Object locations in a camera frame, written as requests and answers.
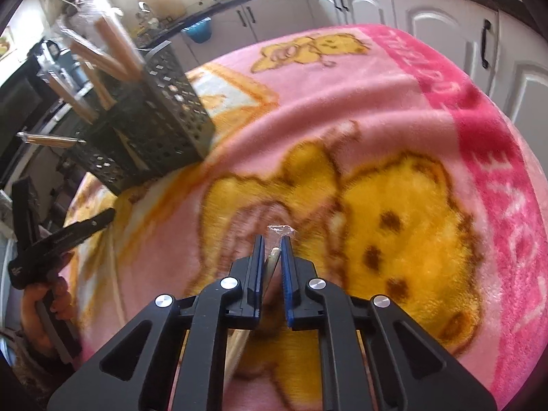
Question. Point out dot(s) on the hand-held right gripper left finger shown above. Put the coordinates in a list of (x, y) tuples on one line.
[(258, 282)]

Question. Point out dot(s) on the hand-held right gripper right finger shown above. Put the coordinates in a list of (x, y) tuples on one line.
[(289, 282)]

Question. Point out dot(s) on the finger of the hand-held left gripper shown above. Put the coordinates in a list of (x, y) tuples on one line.
[(81, 229)]

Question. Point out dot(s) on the plastic-wrapped wooden chopsticks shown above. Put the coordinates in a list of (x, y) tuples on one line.
[(272, 265), (98, 62), (117, 47), (102, 87), (70, 96)]

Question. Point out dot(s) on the black perforated utensil holder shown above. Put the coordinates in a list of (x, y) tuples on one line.
[(171, 107)]

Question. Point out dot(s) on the person's left hand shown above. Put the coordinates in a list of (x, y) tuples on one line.
[(64, 299)]

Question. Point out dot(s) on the black microwave oven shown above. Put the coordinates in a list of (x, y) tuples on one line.
[(17, 107)]

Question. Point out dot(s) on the pink bear print blanket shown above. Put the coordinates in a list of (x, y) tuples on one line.
[(385, 158)]

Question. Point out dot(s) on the blue hanging bin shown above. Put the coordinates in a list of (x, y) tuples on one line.
[(197, 32)]

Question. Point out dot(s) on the wooden cutting board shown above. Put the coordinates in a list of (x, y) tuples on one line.
[(160, 0)]

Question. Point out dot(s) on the white kitchen cabinets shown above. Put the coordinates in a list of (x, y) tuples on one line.
[(445, 21)]

